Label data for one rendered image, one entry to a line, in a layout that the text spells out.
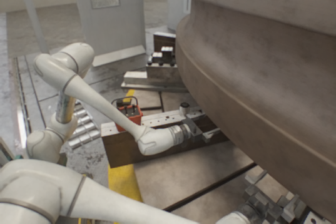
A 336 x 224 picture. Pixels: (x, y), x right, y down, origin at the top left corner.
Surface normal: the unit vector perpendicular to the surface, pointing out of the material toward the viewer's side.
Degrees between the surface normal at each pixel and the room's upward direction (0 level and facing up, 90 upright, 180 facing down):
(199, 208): 0
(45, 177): 26
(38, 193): 33
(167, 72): 90
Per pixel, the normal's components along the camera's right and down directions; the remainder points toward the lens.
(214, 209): 0.00, -0.82
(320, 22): -0.86, 0.29
